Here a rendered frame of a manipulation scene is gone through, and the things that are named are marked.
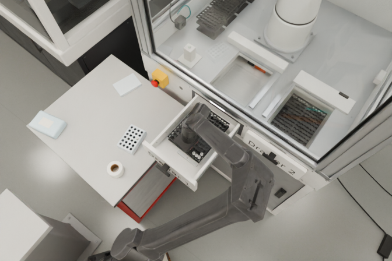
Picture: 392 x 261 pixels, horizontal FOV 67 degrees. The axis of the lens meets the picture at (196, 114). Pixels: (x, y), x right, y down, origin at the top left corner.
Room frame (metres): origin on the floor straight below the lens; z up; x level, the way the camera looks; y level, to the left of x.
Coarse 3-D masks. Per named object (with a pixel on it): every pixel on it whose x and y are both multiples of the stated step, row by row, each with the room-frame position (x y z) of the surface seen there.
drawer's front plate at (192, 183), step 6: (144, 144) 0.46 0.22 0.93; (150, 150) 0.44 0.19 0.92; (156, 150) 0.43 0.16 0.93; (156, 156) 0.42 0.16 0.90; (162, 156) 0.41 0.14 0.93; (162, 162) 0.40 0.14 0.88; (168, 162) 0.38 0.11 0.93; (174, 168) 0.36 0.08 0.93; (180, 168) 0.36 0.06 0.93; (174, 174) 0.36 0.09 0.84; (180, 174) 0.34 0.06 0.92; (186, 174) 0.33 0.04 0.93; (180, 180) 0.34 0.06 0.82; (186, 180) 0.32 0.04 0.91; (192, 180) 0.31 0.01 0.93; (192, 186) 0.30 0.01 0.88
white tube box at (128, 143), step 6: (132, 126) 0.61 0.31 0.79; (126, 132) 0.57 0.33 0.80; (132, 132) 0.58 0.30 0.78; (138, 132) 0.57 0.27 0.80; (144, 132) 0.57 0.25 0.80; (126, 138) 0.54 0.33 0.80; (132, 138) 0.54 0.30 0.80; (120, 144) 0.52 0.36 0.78; (126, 144) 0.51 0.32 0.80; (132, 144) 0.51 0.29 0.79; (138, 144) 0.52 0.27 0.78; (126, 150) 0.48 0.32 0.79; (132, 150) 0.48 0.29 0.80
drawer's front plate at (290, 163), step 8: (248, 136) 0.51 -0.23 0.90; (256, 136) 0.50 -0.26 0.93; (248, 144) 0.50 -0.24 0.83; (256, 144) 0.49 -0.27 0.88; (264, 144) 0.47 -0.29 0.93; (272, 152) 0.44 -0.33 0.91; (280, 152) 0.43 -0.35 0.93; (280, 160) 0.41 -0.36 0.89; (288, 160) 0.40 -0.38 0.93; (288, 168) 0.38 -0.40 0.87; (296, 168) 0.37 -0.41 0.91; (304, 168) 0.36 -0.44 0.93; (296, 176) 0.35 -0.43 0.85
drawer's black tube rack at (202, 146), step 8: (216, 120) 0.59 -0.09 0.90; (224, 120) 0.59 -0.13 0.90; (176, 128) 0.55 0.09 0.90; (224, 128) 0.55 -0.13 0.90; (176, 136) 0.51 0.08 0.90; (176, 144) 0.48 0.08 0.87; (200, 144) 0.47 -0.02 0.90; (208, 144) 0.47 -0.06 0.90; (184, 152) 0.45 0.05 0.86; (200, 152) 0.44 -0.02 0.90; (200, 160) 0.41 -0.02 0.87
